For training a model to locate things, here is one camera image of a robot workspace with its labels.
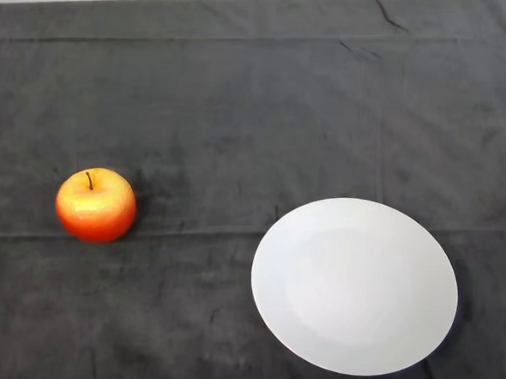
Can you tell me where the red yellow apple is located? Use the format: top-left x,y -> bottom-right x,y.
52,165 -> 140,247

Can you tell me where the white round plate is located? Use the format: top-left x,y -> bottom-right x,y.
245,190 -> 464,379

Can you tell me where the black table cloth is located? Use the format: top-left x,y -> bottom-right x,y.
0,0 -> 506,379

